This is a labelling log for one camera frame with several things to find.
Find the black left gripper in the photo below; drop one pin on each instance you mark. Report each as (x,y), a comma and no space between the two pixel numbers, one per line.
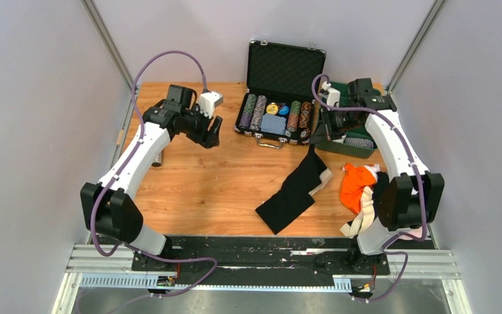
(208,139)

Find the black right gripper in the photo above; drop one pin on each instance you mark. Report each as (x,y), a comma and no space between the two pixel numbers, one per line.
(322,133)

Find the grey striped underwear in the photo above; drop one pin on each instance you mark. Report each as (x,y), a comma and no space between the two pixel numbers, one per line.
(360,142)

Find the black underwear cream waistband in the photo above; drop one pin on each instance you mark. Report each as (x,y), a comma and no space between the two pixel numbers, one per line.
(295,195)

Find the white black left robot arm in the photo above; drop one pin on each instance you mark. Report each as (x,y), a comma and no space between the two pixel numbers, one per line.
(108,205)

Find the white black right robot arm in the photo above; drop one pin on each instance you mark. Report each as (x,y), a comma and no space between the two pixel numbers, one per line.
(411,201)

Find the white rolled cloth in tray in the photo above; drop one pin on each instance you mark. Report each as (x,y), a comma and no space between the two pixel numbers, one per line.
(340,140)

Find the green divided tray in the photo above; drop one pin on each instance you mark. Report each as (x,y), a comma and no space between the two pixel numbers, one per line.
(360,132)

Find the orange garment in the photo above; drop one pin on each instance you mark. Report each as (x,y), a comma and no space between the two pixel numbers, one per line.
(355,179)

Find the clear tube of chips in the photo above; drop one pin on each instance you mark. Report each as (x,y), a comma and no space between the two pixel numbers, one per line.
(158,160)

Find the black poker chip case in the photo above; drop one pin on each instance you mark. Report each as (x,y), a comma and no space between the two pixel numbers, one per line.
(278,104)

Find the black garment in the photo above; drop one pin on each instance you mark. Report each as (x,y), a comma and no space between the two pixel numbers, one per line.
(381,185)

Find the cream white garment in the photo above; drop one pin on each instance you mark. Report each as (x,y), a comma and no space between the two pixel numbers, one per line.
(364,218)

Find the pink garment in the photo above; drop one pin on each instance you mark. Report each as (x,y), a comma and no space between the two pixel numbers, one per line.
(411,235)

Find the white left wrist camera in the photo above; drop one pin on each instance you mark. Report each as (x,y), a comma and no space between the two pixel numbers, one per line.
(208,101)

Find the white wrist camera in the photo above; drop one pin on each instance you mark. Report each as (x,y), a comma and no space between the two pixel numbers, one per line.
(329,94)
(208,101)

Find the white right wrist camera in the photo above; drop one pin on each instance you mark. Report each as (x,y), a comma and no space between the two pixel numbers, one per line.
(329,94)

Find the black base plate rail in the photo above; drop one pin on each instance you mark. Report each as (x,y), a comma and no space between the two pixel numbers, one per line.
(264,261)

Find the aluminium frame rail front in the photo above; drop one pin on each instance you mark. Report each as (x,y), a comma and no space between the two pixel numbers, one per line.
(87,268)

